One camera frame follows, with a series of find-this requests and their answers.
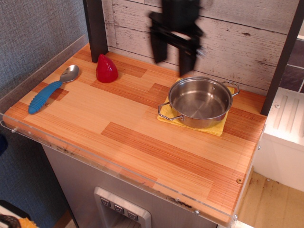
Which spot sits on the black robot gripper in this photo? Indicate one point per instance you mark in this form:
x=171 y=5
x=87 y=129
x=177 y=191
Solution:
x=175 y=25

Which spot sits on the yellow folded cloth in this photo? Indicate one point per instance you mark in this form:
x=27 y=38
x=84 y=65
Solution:
x=213 y=129

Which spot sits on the red plastic strawberry toy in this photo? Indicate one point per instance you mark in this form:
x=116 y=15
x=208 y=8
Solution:
x=106 y=71

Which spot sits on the clear acrylic edge guard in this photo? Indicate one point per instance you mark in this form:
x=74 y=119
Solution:
x=175 y=161

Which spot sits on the white toy sink unit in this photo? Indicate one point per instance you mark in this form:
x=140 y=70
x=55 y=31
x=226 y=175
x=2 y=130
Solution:
x=280 y=153

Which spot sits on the grey toy fridge cabinet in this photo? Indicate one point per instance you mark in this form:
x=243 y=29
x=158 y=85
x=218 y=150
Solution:
x=78 y=181

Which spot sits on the silver dispenser panel with buttons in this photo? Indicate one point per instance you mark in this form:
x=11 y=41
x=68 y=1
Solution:
x=116 y=212

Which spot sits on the yellow object bottom left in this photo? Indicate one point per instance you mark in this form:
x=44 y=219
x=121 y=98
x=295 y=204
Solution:
x=26 y=223

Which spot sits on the dark left vertical post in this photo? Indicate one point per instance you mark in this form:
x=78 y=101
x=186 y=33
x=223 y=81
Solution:
x=96 y=30

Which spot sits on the dark vertical post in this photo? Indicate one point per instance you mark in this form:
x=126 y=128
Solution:
x=285 y=55
x=96 y=30

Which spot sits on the blue-handled metal spoon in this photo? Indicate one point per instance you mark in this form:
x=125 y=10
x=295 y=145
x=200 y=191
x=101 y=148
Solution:
x=70 y=74

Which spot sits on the dark right vertical post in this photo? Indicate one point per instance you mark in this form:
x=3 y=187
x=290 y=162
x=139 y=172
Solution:
x=285 y=55

